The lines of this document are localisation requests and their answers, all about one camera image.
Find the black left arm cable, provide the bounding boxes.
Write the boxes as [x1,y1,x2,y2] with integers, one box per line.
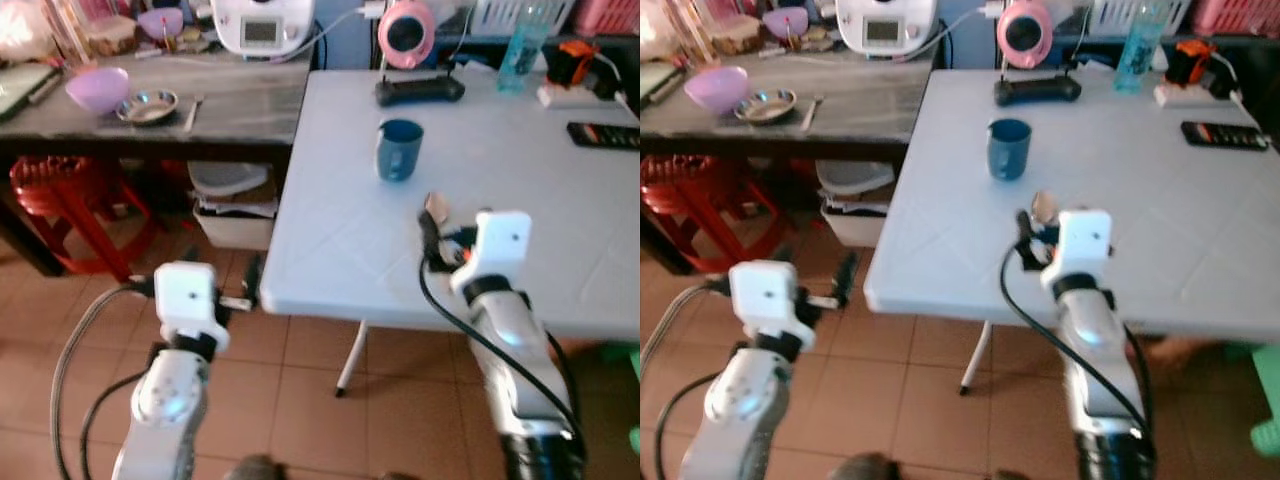
[653,370,723,480]
[78,370,149,480]

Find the orange and black device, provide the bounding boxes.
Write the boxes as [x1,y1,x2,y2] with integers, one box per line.
[1164,39,1223,91]
[544,39,603,93]

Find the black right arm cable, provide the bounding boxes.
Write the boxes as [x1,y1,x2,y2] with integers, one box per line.
[416,252,585,446]
[999,245,1151,441]

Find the dark robot foot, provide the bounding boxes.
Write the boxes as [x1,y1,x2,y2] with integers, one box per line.
[828,452,909,480]
[222,455,291,480]

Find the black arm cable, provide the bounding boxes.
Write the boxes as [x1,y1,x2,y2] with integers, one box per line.
[653,370,723,480]
[999,245,1151,441]
[416,252,585,446]
[78,370,149,480]

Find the small purple bowl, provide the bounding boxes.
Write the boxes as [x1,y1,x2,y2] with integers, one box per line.
[761,7,810,40]
[136,7,187,42]

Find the white folding table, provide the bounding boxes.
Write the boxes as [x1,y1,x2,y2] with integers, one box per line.
[257,68,641,399]
[863,68,1280,397]

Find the pink plastic basket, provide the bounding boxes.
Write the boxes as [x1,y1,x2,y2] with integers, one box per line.
[1190,0,1280,37]
[572,0,641,37]

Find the round metal dish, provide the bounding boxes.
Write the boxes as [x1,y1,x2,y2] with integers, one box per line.
[734,88,800,126]
[115,89,181,127]

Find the white appliance power cable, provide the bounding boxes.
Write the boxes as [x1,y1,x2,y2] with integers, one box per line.
[925,2,1005,61]
[298,2,387,63]

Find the white power strip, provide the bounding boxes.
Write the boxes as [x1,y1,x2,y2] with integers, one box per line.
[536,83,605,110]
[1154,83,1219,109]

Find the white plastic bin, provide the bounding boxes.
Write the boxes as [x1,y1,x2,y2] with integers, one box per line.
[814,160,893,250]
[187,160,280,252]

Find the blue mug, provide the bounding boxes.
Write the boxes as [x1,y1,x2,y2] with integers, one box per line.
[986,117,1034,183]
[375,118,426,184]

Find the dark flat tray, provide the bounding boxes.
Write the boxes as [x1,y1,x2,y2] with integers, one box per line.
[640,62,688,113]
[0,62,63,123]

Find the clear blue water bottle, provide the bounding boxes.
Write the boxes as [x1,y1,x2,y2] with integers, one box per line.
[496,0,552,97]
[1114,0,1172,97]

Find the large purple plastic bowl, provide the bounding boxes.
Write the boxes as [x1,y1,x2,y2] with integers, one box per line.
[683,65,751,114]
[64,66,132,115]

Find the red plastic stool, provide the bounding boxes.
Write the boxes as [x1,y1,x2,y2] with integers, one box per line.
[8,154,163,283]
[640,154,706,277]

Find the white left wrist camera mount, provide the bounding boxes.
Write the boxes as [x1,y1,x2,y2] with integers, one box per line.
[154,262,232,351]
[727,260,817,351]

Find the pink plastic bag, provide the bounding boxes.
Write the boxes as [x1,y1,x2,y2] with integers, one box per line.
[640,0,693,61]
[0,0,63,63]

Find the pink desk fan black base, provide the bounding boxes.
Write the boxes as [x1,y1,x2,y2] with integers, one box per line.
[993,0,1084,108]
[374,0,467,109]

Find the white plastic basket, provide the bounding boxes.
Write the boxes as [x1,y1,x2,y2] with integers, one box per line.
[468,0,577,37]
[1088,0,1187,37]

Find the black remote control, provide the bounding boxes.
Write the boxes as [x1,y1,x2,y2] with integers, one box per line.
[566,121,641,152]
[1180,120,1273,154]

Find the green plastic stool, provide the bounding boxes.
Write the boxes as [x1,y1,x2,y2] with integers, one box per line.
[598,340,641,456]
[1224,344,1280,461]

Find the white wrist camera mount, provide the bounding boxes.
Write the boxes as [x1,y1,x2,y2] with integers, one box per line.
[727,260,817,351]
[450,210,533,297]
[1040,208,1114,293]
[154,262,232,351]

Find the grey left arm cable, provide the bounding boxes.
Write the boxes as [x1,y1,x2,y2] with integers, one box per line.
[48,283,153,480]
[640,282,728,401]

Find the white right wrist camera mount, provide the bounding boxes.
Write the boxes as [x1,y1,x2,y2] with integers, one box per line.
[1040,208,1114,293]
[450,210,533,297]

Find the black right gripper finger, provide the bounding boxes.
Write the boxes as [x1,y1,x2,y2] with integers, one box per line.
[1013,208,1041,271]
[418,208,447,270]

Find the white kitchen appliance with display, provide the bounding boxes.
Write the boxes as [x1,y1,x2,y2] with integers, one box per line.
[209,0,318,60]
[834,0,940,58]

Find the dark stone counter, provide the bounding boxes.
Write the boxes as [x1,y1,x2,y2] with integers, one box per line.
[0,48,315,167]
[640,48,937,161]

